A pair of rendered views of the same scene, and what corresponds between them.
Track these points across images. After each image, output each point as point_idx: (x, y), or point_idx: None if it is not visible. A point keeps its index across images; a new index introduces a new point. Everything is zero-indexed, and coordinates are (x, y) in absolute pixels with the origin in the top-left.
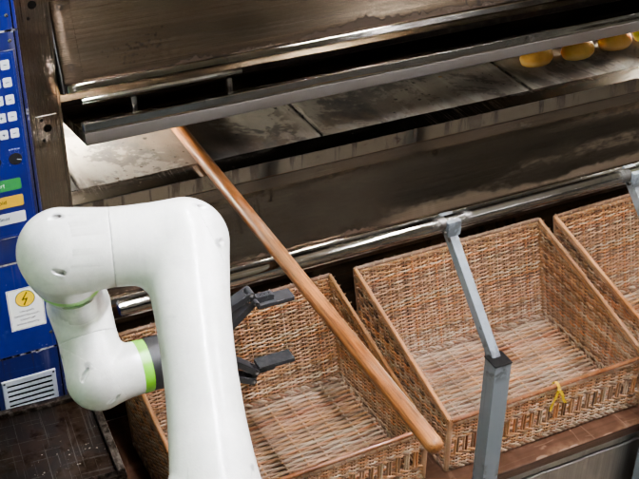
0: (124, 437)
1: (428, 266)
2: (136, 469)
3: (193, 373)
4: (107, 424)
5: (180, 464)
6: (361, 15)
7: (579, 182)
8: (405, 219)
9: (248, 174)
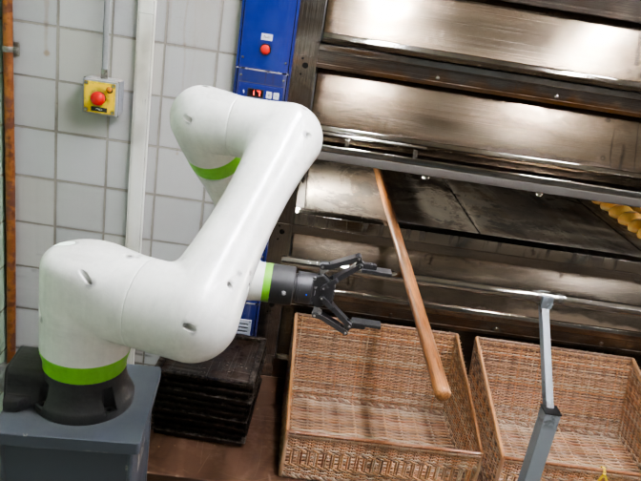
0: (280, 389)
1: (533, 358)
2: (276, 408)
3: (234, 197)
4: (276, 379)
5: (186, 250)
6: (527, 147)
7: None
8: (525, 315)
9: (417, 236)
